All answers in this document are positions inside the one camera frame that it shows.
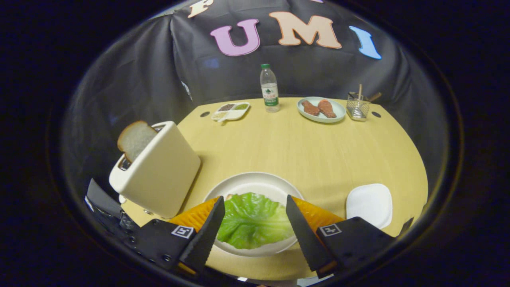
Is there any white toaster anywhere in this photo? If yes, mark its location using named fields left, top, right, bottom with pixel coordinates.
left=109, top=121, right=202, bottom=219

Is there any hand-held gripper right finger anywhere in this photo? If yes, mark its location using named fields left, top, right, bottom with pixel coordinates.
left=285, top=195, right=399, bottom=279

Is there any green lettuce leaf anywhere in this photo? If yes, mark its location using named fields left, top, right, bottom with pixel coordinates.
left=216, top=192, right=295, bottom=250

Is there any white bread slice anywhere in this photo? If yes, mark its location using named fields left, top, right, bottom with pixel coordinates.
left=117, top=121, right=158, bottom=163

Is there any white divided condiment dish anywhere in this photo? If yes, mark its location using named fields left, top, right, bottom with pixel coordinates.
left=211, top=102, right=251, bottom=122

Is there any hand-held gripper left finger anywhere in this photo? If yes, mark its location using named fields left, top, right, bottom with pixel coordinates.
left=127, top=195, right=226, bottom=277

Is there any clear plastic water bottle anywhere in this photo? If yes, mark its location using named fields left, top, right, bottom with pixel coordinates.
left=260, top=63, right=280, bottom=113

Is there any round white plate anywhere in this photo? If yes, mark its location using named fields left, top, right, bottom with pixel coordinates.
left=203, top=172, right=305, bottom=257

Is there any brown fried meat piece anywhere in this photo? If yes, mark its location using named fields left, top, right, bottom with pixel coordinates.
left=301, top=100, right=320, bottom=116
left=318, top=99, right=337, bottom=118

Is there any clear utensil holder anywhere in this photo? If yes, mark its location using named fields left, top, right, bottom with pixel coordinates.
left=346, top=92, right=371, bottom=122

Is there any pale blue plate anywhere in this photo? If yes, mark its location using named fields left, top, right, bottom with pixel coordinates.
left=297, top=96, right=346, bottom=124

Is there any black backdrop cloth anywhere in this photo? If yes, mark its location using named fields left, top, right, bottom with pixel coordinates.
left=60, top=0, right=451, bottom=200

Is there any small square white plate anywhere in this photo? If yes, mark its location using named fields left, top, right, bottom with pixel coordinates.
left=346, top=183, right=393, bottom=230

